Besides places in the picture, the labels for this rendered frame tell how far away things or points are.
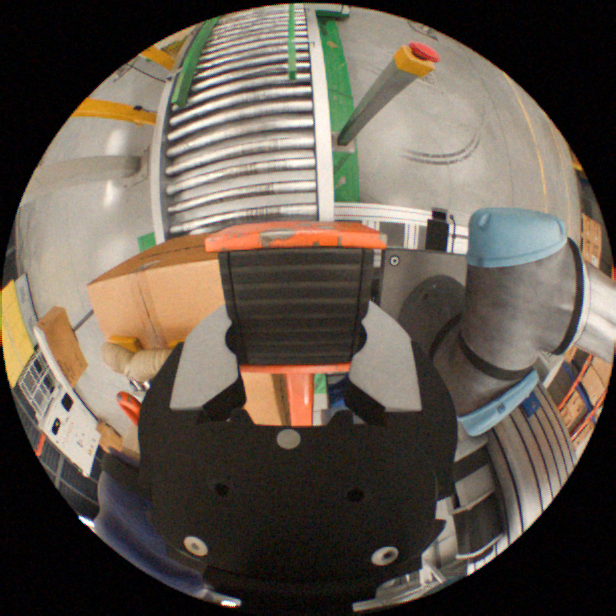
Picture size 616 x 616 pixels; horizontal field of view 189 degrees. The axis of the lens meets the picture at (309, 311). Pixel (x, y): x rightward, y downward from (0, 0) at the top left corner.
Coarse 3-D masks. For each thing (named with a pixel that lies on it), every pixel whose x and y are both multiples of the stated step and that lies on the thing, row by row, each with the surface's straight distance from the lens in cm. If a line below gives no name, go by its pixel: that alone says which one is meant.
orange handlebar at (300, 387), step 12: (288, 384) 16; (300, 384) 16; (312, 384) 16; (120, 396) 35; (132, 396) 34; (288, 396) 18; (300, 396) 17; (312, 396) 18; (132, 408) 34; (300, 408) 19; (312, 408) 19; (132, 420) 39; (300, 420) 20; (312, 420) 21
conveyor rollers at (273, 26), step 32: (224, 32) 157; (256, 32) 138; (256, 64) 112; (256, 96) 93; (192, 128) 97; (256, 128) 85; (288, 128) 84; (192, 160) 90; (288, 160) 79; (224, 192) 82; (256, 192) 79; (288, 192) 78; (192, 224) 88; (224, 224) 84
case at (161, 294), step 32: (160, 256) 43; (192, 256) 33; (96, 288) 48; (128, 288) 39; (160, 288) 34; (192, 288) 30; (128, 320) 43; (160, 320) 37; (192, 320) 33; (256, 384) 38; (256, 416) 47; (288, 416) 68
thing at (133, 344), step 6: (114, 336) 49; (120, 336) 48; (126, 336) 46; (114, 342) 48; (120, 342) 46; (126, 342) 44; (132, 342) 43; (138, 342) 44; (132, 348) 44; (138, 348) 44; (132, 384) 49
